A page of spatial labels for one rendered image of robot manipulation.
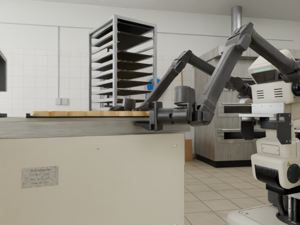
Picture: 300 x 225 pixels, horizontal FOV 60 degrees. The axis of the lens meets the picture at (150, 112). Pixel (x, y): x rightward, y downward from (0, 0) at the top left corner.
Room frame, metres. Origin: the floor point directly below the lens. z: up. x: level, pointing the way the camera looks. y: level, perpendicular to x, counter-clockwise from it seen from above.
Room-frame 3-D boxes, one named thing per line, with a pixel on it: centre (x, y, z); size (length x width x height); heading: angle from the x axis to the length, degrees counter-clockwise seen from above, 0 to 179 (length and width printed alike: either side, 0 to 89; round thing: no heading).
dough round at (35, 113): (0.85, 0.36, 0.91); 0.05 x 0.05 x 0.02
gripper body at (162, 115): (0.91, -0.05, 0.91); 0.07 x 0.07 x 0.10; 68
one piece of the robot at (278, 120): (1.45, -0.64, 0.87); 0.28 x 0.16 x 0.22; 23
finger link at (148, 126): (0.93, 0.01, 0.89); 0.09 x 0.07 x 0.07; 68
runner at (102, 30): (2.64, 0.47, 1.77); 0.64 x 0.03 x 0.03; 35
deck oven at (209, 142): (4.87, -1.75, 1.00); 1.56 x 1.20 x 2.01; 101
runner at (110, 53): (2.64, 0.47, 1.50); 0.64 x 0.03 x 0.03; 35
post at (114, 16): (2.37, 0.32, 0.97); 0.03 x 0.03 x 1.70; 35
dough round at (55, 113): (0.88, 0.30, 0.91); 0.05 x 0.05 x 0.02
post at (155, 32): (2.63, -0.05, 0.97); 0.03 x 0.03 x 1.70; 35
